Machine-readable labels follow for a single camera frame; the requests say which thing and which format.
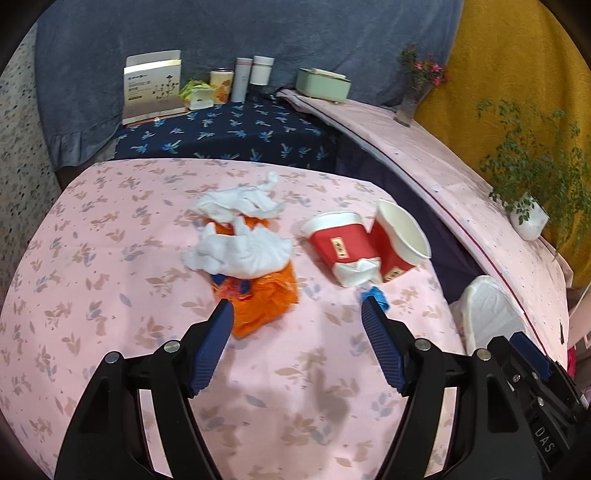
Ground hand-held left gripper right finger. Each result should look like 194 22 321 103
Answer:
361 295 532 480

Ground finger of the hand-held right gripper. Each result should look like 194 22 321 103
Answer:
488 335 532 388
510 331 555 381

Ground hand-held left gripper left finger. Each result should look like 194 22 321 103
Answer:
54 299 235 480

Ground white lined trash bin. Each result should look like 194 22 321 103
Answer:
450 275 532 358

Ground orange plastic bag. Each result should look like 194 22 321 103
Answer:
210 217 300 339

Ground crushed red paper cup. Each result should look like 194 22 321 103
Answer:
300 210 384 288

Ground small blue wrapper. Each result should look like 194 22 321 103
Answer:
361 286 391 311

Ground crumpled white tissue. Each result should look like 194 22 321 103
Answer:
181 219 293 280
191 172 287 222

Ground pink rabbit-print tablecloth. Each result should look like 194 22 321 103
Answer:
0 157 467 480

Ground white plant pot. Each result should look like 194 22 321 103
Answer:
509 194 549 241

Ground dark purple cloth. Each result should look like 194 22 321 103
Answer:
332 134 481 296

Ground light pink shelf cloth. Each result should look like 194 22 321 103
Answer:
277 88 573 361

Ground green leafy plant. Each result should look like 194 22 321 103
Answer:
476 98 591 252

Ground navy leaf-print cloth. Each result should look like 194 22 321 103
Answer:
113 95 342 176

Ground glass vase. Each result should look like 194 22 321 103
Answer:
394 83 432 127

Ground green tissue pack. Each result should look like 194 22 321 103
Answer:
178 79 215 110

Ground yellow tin can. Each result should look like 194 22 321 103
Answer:
210 68 233 104

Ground green tissue box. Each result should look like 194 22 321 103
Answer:
295 67 352 102

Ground speckled floral cloth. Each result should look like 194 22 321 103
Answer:
0 23 65 305

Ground white cardboard box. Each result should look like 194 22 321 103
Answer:
122 50 185 126

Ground tall white bottle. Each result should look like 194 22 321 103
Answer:
231 57 252 103

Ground pink flowers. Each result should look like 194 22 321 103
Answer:
399 44 450 88

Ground white lidded cup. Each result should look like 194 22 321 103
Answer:
250 55 274 88

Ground yellow cloth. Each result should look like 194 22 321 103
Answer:
416 0 591 289

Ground blue-grey blanket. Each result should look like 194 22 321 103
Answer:
34 0 465 168

